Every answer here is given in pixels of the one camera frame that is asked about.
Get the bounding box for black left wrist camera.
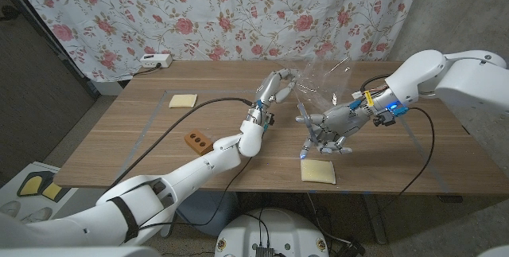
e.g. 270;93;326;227
262;112;276;133

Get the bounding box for white power strip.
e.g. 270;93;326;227
139;53;173;69

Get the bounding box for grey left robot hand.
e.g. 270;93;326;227
244;68;298;127

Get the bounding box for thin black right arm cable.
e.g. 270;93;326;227
381;107;436;210

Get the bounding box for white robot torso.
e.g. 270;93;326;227
214;208;330;257

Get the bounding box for grey metal table leg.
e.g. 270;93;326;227
363;193;389;245

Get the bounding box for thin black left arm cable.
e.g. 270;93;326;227
138;156;254;231

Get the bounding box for yellow sponge at left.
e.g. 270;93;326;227
168;93;199;109

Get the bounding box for black power adapter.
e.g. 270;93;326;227
336;236;367;257

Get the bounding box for black torso cable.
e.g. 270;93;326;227
243;208;271;248

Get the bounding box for white shoe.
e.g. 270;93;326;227
0;200;21;218
21;207;53;224

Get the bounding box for white mat with yellow marks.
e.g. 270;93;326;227
0;161;80;214

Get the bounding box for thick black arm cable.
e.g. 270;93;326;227
109;96;255;189
359;73;393;93

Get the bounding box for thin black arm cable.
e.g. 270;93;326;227
381;107;436;210
138;156;254;231

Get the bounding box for black power strip cord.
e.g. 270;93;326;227
133;64;162;77

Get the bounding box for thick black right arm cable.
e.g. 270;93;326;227
359;73;393;93

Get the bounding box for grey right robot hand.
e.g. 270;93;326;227
294;89;399;161

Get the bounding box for grey yellow handled scissors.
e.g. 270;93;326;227
297;103;321;149

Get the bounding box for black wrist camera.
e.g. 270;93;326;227
262;112;276;133
372;107;410;127

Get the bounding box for floral backdrop cloth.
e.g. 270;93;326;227
6;0;426;83

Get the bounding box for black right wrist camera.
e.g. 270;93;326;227
372;107;410;127

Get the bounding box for transparent cling film sheet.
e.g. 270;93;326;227
292;56;355;111

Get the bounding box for blue grey round stool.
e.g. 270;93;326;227
177;190;239;237

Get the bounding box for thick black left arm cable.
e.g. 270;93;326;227
109;96;255;189

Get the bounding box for yellow sponge near front edge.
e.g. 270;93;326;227
300;158;337;185

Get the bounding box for brown wooden block with holes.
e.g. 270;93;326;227
184;129;216;157

